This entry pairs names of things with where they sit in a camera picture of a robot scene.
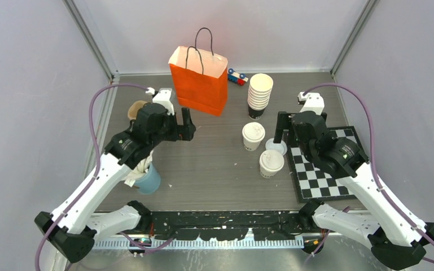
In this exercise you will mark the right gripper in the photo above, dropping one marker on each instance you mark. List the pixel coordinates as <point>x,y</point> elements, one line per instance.
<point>284,122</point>

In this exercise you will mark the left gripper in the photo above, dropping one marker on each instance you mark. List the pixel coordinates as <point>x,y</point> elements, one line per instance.
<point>184,132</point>

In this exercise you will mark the white plastic cup lid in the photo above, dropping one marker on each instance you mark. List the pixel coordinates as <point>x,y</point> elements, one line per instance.
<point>253,132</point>

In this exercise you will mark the orange paper bag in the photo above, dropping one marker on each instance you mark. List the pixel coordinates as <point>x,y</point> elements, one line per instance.
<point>200,78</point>

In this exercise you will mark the white paper coffee cup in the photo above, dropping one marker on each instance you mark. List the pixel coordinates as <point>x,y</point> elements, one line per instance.
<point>251,144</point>

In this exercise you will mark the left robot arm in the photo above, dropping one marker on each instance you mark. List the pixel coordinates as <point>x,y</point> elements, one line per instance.
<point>69,228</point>

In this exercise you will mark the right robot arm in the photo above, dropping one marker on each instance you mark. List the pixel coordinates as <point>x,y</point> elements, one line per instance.
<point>395,236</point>

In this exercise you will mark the stack of white paper cups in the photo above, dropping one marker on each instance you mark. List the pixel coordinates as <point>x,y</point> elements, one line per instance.
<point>259,91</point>

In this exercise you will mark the cardboard cup carrier tray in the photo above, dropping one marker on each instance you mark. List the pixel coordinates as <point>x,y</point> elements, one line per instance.
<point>134,108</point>

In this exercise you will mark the red blue toy car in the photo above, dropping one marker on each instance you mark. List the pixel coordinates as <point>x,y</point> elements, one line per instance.
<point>237,78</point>

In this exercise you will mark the crumpled white paper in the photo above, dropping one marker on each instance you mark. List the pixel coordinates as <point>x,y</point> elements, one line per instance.
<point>139,171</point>

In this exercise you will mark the blue plastic cup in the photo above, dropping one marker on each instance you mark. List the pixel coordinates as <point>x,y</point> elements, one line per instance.
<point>150,182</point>

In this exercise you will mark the black white checkerboard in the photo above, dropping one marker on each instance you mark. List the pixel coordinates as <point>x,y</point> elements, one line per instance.
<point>311,182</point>

